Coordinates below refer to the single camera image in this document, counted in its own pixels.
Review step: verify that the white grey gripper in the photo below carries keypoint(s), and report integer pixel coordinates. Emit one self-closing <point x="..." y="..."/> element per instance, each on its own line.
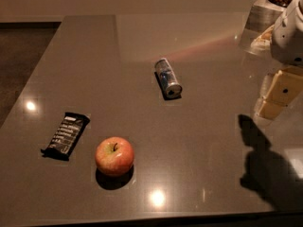
<point x="288" y="37"/>

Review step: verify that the silver blue redbull can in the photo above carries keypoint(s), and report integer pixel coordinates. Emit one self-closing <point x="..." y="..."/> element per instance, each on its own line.
<point x="170" y="86"/>

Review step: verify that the silver metal box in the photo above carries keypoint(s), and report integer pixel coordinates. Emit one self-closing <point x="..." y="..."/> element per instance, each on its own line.
<point x="257" y="33"/>

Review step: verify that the red yellow apple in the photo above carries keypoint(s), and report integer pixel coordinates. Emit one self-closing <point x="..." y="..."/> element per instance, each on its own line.
<point x="114" y="156"/>

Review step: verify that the black snack bar wrapper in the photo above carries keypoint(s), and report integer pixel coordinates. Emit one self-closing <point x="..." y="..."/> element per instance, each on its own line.
<point x="66" y="136"/>

